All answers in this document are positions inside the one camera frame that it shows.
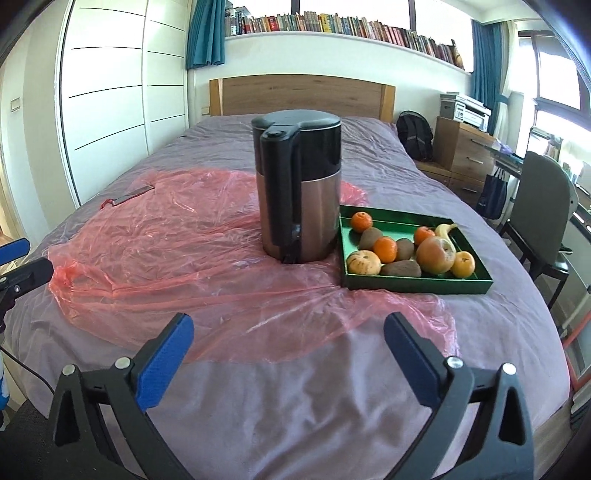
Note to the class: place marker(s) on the white printer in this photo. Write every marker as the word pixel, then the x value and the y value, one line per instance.
pixel 473 113

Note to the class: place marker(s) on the teal curtain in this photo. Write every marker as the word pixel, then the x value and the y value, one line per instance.
pixel 205 32
pixel 487 69

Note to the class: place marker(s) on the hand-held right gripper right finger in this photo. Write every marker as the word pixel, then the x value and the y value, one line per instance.
pixel 413 364

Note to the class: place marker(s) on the white wardrobe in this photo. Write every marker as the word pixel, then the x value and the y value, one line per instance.
pixel 115 92

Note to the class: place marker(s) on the black backpack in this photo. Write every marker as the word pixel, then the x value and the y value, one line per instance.
pixel 415 136

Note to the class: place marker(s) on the grey office chair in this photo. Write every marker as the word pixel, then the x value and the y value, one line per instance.
pixel 545 198

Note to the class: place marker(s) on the wooden headboard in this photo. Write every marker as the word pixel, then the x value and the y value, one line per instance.
pixel 300 94

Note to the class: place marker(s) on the yellow banana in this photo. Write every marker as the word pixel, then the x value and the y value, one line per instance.
pixel 445 229

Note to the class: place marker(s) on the navy bag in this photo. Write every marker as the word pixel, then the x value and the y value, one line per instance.
pixel 493 196

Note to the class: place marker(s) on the tangerine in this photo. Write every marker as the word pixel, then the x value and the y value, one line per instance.
pixel 424 234
pixel 361 222
pixel 385 249

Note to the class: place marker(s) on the black and copper electric kettle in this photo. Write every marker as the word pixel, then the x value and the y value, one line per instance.
pixel 304 217

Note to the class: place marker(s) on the row of books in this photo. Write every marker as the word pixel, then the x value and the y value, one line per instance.
pixel 346 25

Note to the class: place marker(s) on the brown kiwi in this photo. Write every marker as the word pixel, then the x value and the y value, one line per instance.
pixel 400 269
pixel 406 248
pixel 371 237

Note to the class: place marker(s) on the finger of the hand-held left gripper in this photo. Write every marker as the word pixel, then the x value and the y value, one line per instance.
pixel 32 274
pixel 14 249

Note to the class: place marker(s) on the wooden dresser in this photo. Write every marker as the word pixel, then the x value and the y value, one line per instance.
pixel 461 152

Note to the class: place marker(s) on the wall switch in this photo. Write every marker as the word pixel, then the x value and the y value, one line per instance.
pixel 15 104

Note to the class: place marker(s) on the yellow-red apple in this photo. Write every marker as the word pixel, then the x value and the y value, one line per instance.
pixel 436 256

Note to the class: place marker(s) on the green tray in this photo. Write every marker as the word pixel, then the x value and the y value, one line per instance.
pixel 415 284

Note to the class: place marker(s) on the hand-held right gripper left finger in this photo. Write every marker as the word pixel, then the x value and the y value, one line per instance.
pixel 166 364

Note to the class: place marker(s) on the yellow orange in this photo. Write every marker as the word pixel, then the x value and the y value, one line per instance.
pixel 463 264

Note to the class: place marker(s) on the glass desk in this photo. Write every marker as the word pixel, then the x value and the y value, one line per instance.
pixel 508 154

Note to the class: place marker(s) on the brown figurine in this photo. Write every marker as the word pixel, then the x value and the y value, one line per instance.
pixel 457 54

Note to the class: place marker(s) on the pale spotted round fruit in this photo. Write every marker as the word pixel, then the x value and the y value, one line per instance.
pixel 364 263

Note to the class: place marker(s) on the pink plastic sheet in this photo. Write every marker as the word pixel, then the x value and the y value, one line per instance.
pixel 184 267

